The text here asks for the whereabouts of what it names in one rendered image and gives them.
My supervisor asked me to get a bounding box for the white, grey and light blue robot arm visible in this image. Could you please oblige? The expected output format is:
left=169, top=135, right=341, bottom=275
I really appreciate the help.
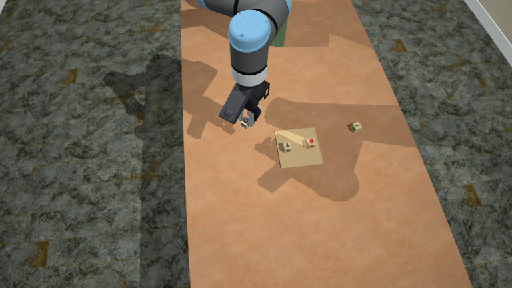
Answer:
left=197, top=0, right=292, bottom=124

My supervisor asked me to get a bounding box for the beige letter block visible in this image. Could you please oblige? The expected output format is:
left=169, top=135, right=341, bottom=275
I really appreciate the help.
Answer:
left=241, top=116, right=249, bottom=129
left=282, top=142, right=292, bottom=153
left=306, top=138, right=316, bottom=149
left=351, top=122, right=362, bottom=133

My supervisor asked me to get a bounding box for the tan square mat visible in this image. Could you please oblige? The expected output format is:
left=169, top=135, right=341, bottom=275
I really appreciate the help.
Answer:
left=275, top=127, right=323, bottom=169

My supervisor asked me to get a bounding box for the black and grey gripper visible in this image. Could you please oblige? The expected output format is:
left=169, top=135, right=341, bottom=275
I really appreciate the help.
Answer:
left=239, top=80, right=270, bottom=127

